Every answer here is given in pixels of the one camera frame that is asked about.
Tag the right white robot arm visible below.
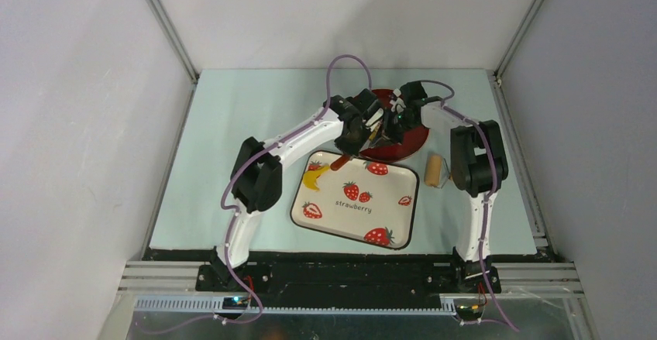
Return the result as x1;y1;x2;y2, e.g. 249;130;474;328
374;80;509;292

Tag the white strawberry print tray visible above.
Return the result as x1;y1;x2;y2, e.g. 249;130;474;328
290;150;419;250

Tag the orange handled metal scraper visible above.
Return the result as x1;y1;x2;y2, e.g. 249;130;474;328
329;124;380;171

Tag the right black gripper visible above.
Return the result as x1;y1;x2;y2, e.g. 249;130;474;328
369;107;418;149

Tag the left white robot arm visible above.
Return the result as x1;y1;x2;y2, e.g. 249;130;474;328
215;89;384;291

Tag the yellow dough scrap strip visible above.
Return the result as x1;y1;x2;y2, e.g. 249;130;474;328
301;165;331;191

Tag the round red lacquer tray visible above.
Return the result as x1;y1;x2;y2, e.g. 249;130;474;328
359;89;429;163

